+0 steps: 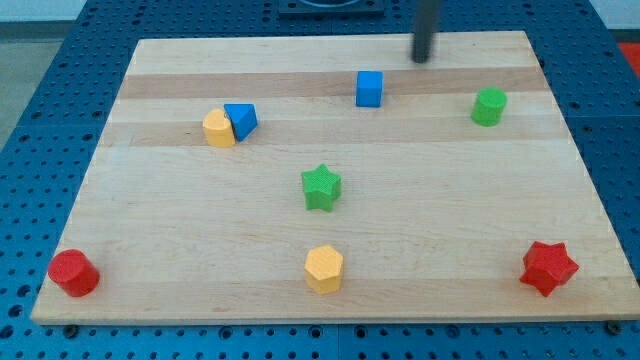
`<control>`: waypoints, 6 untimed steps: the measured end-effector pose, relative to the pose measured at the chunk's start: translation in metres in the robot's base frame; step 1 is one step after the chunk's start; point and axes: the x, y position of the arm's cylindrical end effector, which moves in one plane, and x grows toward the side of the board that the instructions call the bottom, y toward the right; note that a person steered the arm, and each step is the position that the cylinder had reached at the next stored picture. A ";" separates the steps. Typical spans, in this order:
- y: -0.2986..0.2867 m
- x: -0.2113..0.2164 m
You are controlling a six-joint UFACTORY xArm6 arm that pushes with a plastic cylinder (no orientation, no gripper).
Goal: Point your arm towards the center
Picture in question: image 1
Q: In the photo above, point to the black cylindrical robot arm stick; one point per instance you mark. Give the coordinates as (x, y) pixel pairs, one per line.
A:
(426, 21)

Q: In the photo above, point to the green star block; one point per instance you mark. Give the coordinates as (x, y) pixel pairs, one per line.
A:
(321, 188)

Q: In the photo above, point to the wooden board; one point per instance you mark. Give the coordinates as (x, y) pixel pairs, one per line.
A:
(435, 215)

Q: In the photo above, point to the yellow hexagon block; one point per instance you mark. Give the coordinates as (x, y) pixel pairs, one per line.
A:
(324, 269)

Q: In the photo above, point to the blue triangular prism block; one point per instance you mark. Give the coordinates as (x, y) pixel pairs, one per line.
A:
(243, 119)

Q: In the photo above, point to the blue cube block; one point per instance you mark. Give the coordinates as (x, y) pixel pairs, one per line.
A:
(369, 89)

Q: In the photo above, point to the yellow heart block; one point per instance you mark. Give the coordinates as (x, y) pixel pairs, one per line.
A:
(218, 129)

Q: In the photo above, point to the green cylinder block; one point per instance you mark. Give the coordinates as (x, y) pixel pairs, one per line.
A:
(488, 107)

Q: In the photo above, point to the red star block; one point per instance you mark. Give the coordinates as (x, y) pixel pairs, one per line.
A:
(547, 266)

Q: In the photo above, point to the red cylinder block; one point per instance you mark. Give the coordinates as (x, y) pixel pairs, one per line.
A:
(73, 272)

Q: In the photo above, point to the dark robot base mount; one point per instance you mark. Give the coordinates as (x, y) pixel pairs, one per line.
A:
(329, 7)

